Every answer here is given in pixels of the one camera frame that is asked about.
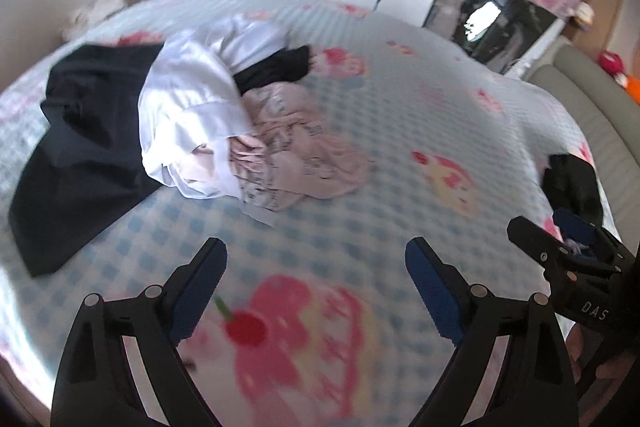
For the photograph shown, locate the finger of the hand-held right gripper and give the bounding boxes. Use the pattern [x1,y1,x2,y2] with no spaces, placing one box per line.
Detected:
[587,227,626,268]
[507,217,568,268]

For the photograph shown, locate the folded black garment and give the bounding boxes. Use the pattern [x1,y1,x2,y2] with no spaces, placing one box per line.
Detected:
[542,153,604,228]

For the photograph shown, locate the pink printed pants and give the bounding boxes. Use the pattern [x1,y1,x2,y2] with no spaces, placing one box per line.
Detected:
[180,82,371,228]

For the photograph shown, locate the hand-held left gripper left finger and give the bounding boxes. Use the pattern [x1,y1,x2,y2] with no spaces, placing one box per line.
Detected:
[50,237,228,427]

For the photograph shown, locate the person's right hand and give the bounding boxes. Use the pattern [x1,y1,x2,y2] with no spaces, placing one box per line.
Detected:
[565,324,623,388]

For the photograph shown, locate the red plush toy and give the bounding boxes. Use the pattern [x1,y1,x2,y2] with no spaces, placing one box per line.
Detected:
[600,51,626,78]

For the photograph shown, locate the blue checked printed blanket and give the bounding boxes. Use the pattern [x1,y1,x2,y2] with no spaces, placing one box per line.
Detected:
[0,0,626,427]

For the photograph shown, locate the white shirt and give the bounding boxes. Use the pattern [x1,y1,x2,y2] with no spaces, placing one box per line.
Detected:
[140,14,296,200]

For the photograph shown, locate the navy shorts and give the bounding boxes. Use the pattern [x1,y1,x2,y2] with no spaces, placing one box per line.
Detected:
[552,206,598,254]

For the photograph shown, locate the dark glossy dresser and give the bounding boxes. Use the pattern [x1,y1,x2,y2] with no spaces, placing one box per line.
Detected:
[462,0,558,76]

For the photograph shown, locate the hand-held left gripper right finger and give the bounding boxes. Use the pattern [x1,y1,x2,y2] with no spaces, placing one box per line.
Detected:
[405,237,581,427]

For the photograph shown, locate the small plush doll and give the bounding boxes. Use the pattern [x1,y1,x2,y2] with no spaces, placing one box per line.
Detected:
[574,3,596,28]

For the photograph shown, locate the grey padded headboard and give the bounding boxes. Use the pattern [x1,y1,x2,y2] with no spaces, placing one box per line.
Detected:
[525,36,640,258]

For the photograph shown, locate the pink white floral pillow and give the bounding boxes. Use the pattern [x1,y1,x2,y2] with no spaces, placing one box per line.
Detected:
[62,0,166,41]

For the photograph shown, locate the large black pants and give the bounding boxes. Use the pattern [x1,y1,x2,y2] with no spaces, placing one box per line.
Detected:
[10,42,166,279]

